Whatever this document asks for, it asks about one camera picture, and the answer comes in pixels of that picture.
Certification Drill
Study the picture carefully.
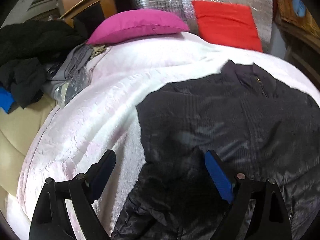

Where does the magenta pillow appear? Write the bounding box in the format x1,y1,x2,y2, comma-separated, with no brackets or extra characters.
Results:
87,9,189,45

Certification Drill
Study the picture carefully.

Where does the wooden side table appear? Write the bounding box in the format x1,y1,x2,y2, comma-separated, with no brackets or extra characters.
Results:
274,15,319,89

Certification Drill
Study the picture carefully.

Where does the black quilted jacket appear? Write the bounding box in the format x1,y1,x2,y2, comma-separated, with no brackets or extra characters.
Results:
111,61,319,239

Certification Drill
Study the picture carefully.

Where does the pile of black coats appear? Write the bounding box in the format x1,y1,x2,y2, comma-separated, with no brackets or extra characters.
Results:
1,21,85,108

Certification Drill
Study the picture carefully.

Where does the grey folded garment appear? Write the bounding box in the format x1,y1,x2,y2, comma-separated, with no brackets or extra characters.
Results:
42,43,107,108

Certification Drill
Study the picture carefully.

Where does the cream leather sofa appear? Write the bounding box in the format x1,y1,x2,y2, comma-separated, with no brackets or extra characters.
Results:
1,94,57,196

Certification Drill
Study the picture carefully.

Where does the white bed blanket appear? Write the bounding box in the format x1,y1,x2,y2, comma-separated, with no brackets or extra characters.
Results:
17,32,319,232

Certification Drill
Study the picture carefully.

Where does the blue jacket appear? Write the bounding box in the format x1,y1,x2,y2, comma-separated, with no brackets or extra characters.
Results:
0,87,17,114

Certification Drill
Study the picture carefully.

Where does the red cushion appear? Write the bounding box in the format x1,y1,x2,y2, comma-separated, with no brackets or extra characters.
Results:
192,1,263,52

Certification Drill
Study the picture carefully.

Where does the wicker basket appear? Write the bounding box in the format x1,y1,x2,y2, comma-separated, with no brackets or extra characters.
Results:
274,0,319,39

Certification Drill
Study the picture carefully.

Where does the light blue cloth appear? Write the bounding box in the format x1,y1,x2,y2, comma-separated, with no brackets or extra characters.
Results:
292,0,306,18

